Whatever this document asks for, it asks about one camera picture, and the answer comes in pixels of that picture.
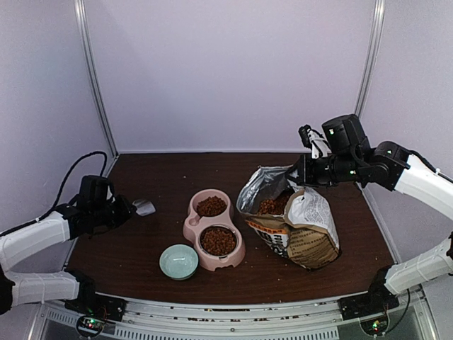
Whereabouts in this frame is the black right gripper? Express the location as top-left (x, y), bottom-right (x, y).
top-left (286, 152), bottom-right (362, 187)

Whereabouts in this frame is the brown dog food bag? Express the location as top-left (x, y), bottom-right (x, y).
top-left (236, 166), bottom-right (340, 271)

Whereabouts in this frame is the metal food scoop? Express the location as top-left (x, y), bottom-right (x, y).
top-left (132, 199), bottom-right (156, 217)

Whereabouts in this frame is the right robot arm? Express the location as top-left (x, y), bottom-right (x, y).
top-left (285, 114), bottom-right (452, 313)

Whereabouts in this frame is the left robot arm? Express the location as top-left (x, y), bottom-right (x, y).
top-left (1, 175), bottom-right (137, 315)

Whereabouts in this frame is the pink double pet feeder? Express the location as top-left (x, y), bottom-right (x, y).
top-left (183, 189), bottom-right (246, 271)

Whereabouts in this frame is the steel bowl insert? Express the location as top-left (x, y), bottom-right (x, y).
top-left (198, 226), bottom-right (240, 256)

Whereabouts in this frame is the brown kibble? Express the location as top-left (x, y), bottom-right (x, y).
top-left (200, 227), bottom-right (237, 255)

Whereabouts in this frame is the light green ceramic bowl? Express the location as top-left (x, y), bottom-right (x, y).
top-left (159, 244), bottom-right (199, 281)

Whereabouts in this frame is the right circuit board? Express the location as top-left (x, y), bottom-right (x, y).
top-left (360, 316), bottom-right (389, 337)

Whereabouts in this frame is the circuit board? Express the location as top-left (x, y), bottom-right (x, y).
top-left (76, 315), bottom-right (105, 338)
top-left (360, 316), bottom-right (389, 337)

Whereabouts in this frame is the left circuit board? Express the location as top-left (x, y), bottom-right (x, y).
top-left (76, 315), bottom-right (105, 338)

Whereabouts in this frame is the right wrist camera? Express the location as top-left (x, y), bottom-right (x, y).
top-left (298, 125), bottom-right (331, 159)

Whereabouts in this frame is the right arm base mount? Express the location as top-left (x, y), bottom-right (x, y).
top-left (338, 292), bottom-right (399, 320)

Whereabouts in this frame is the black braided left cable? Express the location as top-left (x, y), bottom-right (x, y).
top-left (0, 151), bottom-right (108, 237)

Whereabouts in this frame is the right rear aluminium post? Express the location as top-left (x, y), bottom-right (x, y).
top-left (354, 0), bottom-right (386, 119)

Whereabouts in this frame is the aluminium post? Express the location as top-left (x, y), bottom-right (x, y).
top-left (74, 0), bottom-right (119, 158)
top-left (354, 0), bottom-right (386, 119)

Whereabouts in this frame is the front aluminium table rail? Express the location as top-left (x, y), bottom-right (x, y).
top-left (27, 288), bottom-right (438, 339)

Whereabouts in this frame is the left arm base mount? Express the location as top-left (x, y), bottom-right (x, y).
top-left (64, 293), bottom-right (127, 322)

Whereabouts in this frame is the left rear aluminium post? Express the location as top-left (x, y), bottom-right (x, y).
top-left (74, 0), bottom-right (119, 158)

